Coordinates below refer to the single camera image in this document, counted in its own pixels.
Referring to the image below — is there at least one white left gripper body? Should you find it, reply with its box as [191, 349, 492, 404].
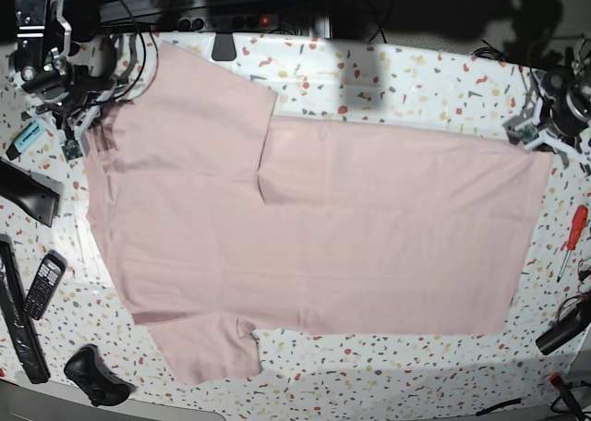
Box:
[503, 102, 590, 172]

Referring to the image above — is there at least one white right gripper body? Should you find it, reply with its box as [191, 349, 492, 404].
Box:
[21, 88, 116, 162]

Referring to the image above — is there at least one pink T-shirt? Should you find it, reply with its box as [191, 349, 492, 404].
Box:
[85, 43, 551, 384]

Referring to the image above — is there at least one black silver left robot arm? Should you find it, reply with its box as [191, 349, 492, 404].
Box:
[503, 34, 590, 174]

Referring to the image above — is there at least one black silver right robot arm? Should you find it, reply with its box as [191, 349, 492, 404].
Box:
[8, 0, 117, 161]

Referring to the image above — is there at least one teal highlighter marker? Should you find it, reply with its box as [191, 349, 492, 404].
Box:
[6, 118, 46, 161]

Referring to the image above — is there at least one black handheld device with grip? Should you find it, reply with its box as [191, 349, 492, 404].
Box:
[1, 159, 64, 227]

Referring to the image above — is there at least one black phone handset with keypad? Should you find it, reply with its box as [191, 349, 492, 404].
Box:
[24, 250, 66, 320]

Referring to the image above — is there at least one long black bar remote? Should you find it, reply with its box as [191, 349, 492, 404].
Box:
[1, 235, 50, 384]

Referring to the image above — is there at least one black game controller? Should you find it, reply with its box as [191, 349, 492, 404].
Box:
[64, 344, 136, 407]

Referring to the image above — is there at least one red and black tool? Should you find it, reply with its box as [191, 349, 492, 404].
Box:
[549, 373, 590, 420]

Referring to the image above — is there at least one black cable bundle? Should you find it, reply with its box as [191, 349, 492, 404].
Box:
[470, 38, 514, 65]

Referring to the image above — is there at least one red handled screwdriver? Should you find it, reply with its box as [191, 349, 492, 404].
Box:
[557, 205, 588, 283]

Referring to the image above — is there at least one aluminium frame rail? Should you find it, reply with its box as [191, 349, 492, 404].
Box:
[91, 0, 213, 25]

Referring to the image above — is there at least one black power strip red switch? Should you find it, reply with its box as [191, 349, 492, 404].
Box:
[176, 15, 280, 32]

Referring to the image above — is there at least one black cylindrical device with wires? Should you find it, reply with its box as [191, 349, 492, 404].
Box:
[536, 301, 590, 355]

